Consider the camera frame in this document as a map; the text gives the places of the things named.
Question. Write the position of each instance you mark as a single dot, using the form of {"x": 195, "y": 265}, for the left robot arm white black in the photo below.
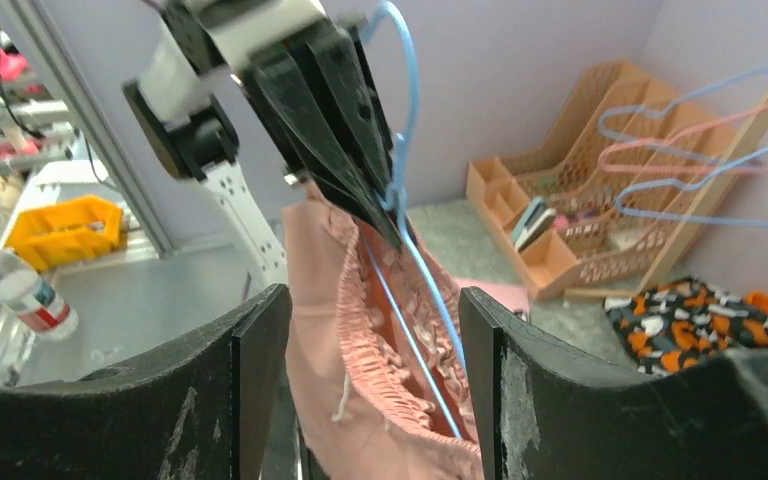
{"x": 224, "y": 183}

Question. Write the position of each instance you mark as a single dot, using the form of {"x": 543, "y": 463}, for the clear plastic bottle red cap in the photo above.
{"x": 31, "y": 298}

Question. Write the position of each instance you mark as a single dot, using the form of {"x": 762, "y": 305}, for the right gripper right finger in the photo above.
{"x": 546, "y": 409}

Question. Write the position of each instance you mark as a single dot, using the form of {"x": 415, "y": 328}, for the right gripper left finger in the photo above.
{"x": 196, "y": 407}

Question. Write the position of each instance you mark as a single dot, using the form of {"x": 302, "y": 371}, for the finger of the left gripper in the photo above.
{"x": 347, "y": 133}
{"x": 275, "y": 81}

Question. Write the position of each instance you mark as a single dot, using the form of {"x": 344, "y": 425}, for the yellow plastic bin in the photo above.
{"x": 80, "y": 229}

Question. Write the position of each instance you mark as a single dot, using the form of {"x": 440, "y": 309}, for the orange camouflage shorts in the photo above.
{"x": 685, "y": 323}

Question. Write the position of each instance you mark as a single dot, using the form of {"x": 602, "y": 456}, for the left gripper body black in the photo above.
{"x": 201, "y": 40}

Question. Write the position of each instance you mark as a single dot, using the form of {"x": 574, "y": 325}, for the pink shorts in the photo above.
{"x": 374, "y": 377}

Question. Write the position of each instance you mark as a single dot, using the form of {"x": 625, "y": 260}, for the aluminium frame post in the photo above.
{"x": 84, "y": 51}

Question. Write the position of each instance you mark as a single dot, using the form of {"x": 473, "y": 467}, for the pink hanger on left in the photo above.
{"x": 699, "y": 162}

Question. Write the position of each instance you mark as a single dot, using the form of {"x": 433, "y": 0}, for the pink flat board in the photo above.
{"x": 512, "y": 296}

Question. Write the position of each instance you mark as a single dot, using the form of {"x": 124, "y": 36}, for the peach plastic file organizer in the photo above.
{"x": 551, "y": 210}

